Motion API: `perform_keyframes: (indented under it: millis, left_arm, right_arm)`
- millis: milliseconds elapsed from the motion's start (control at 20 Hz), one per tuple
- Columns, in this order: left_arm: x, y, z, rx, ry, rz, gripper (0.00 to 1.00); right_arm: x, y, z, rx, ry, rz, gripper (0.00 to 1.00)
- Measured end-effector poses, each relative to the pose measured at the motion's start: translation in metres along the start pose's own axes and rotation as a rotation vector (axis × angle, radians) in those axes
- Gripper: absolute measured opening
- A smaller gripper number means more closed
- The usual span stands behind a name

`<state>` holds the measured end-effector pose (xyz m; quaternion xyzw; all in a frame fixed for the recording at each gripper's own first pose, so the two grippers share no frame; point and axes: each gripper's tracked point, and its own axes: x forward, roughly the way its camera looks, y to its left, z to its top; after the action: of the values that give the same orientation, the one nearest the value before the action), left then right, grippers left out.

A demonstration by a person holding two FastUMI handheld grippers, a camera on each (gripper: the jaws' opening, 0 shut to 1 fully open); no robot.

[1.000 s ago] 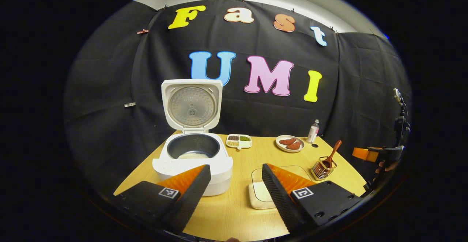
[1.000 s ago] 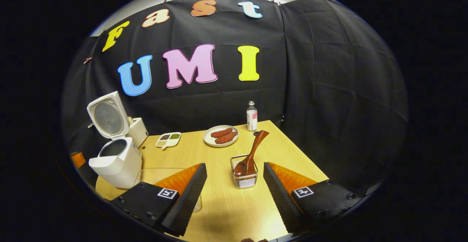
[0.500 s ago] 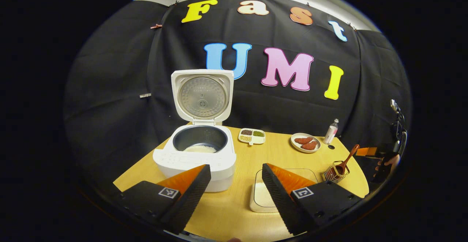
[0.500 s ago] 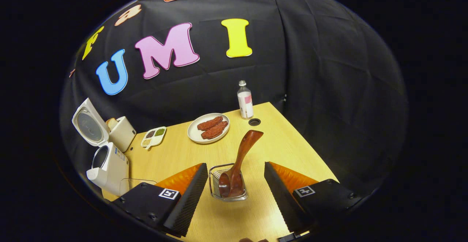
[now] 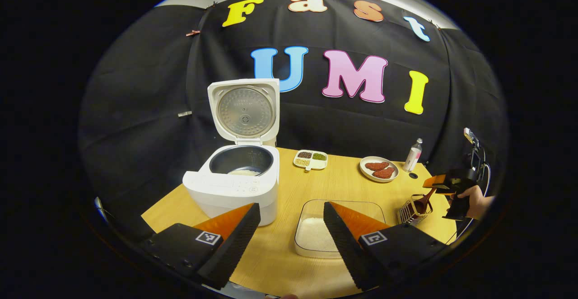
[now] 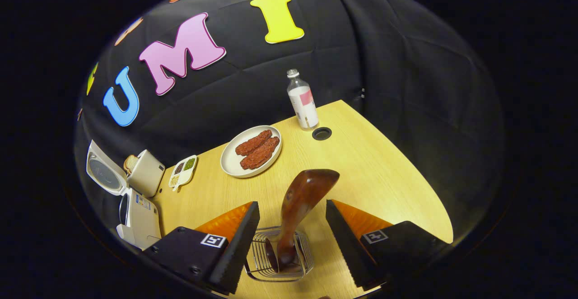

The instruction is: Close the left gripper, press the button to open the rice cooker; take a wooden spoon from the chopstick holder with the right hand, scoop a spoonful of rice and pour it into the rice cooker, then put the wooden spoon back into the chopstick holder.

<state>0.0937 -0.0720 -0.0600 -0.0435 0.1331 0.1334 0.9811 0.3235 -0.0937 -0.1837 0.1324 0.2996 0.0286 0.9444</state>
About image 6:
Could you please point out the white rice cooker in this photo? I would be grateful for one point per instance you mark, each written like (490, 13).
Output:
(142, 220)

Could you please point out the clear bottle pink label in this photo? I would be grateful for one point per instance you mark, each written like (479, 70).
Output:
(303, 105)

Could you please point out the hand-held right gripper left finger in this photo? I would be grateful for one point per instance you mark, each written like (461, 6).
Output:
(239, 245)

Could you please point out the brown wooden spoon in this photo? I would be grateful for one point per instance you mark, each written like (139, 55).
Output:
(305, 193)

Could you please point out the toast bread slice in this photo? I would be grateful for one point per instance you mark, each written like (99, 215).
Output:
(131, 163)

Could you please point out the white toaster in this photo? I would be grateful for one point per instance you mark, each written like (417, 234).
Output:
(146, 175)

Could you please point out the black backdrop cloth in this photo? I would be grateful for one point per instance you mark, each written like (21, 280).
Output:
(406, 86)

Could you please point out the red sausage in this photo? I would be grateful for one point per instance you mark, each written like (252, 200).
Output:
(261, 153)
(254, 142)

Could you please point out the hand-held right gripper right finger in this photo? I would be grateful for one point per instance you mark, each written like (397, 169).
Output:
(345, 240)

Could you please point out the divided dish with grains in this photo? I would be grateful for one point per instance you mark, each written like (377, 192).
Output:
(183, 173)

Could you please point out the white round plate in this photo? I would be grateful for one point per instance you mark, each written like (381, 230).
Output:
(230, 161)

